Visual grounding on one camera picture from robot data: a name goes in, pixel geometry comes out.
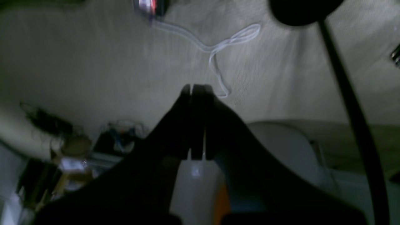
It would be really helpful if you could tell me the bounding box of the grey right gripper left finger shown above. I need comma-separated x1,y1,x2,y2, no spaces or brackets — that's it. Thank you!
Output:
34,84,204,225

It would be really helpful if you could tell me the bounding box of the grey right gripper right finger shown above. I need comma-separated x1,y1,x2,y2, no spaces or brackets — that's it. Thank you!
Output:
203,85,366,225

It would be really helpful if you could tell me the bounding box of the white rounded chair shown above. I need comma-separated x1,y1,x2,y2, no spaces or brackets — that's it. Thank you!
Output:
247,122,340,195

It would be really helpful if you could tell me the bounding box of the white floor cable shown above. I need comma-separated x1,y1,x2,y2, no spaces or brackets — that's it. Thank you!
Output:
150,19,261,99

